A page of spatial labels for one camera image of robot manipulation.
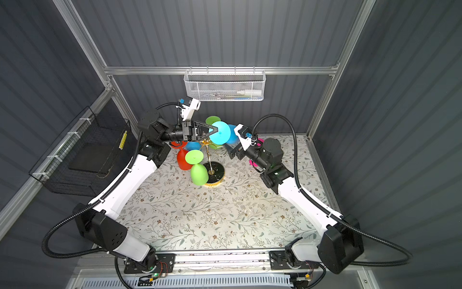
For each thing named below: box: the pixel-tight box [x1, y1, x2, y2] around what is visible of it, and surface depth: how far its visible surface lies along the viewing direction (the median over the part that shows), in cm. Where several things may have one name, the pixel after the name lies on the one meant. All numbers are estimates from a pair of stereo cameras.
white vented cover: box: [80, 275, 293, 289], surface depth 71 cm
